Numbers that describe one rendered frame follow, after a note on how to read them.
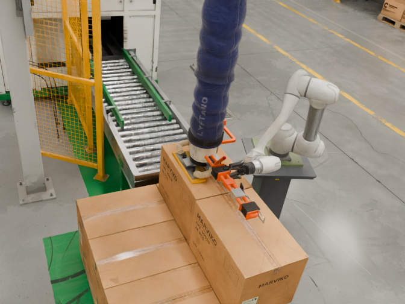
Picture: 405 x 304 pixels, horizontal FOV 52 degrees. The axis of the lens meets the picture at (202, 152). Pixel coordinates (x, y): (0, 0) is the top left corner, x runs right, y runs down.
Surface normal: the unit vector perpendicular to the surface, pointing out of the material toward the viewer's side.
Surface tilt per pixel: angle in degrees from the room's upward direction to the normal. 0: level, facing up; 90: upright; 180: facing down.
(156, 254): 0
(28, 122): 92
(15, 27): 90
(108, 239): 0
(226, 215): 0
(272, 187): 90
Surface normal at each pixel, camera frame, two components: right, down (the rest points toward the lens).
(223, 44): 0.08, 0.33
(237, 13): 0.40, 0.41
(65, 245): 0.11, -0.81
